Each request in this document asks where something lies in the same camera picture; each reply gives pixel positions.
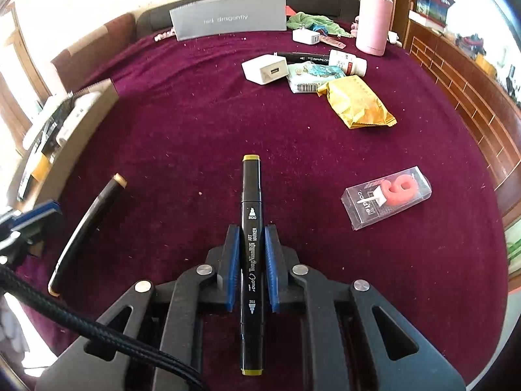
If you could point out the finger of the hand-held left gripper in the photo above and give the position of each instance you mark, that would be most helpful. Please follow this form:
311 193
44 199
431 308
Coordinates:
38 214

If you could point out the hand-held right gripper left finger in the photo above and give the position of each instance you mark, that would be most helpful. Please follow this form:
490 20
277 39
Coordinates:
232 260

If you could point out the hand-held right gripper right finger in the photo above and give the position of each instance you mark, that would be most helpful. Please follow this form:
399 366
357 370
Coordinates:
272 260

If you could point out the black marker tan caps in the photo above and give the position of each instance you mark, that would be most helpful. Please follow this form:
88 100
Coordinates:
89 228

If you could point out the black marker olive caps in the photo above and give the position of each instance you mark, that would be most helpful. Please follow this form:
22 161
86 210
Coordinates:
251 187

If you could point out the cardboard box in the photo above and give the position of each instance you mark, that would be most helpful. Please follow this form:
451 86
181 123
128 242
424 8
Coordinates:
81 130

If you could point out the white spray bottle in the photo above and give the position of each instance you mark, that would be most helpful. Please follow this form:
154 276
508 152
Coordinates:
57 108

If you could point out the clear box with red candle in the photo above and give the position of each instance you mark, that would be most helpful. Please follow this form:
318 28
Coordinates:
386 195

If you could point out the dark red tablecloth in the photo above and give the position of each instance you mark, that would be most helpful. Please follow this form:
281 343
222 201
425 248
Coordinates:
203 122

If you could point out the yellow snack packet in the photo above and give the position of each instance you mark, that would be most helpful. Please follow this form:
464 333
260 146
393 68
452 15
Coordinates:
354 104

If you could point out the teal packet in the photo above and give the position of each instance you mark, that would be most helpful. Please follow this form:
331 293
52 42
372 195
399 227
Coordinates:
309 79

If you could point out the large white charger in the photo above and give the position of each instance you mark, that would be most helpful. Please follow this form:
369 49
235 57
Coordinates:
264 69

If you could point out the maroon armchair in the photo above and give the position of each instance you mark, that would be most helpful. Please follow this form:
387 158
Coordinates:
114 32

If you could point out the black marker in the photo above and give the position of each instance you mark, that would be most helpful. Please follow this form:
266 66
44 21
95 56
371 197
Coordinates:
301 56

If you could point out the white pill bottle red label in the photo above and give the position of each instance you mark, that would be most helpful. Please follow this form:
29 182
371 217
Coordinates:
348 63

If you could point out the small white charger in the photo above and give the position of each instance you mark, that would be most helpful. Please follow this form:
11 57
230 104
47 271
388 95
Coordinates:
306 36

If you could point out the pink strip packet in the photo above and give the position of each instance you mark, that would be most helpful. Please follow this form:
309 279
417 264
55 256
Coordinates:
333 41

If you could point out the green cloth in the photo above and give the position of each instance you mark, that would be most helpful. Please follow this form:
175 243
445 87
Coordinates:
313 20

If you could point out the grey flat box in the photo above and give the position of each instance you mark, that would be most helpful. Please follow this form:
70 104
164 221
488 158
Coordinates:
228 16

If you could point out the low wooden cabinet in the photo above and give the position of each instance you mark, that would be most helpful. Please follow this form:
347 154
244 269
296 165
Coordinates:
456 77

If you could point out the pink thermos bottle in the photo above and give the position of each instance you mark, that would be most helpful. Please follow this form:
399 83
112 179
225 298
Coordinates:
373 20

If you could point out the stack of books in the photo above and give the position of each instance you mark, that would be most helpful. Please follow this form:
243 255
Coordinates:
431 10

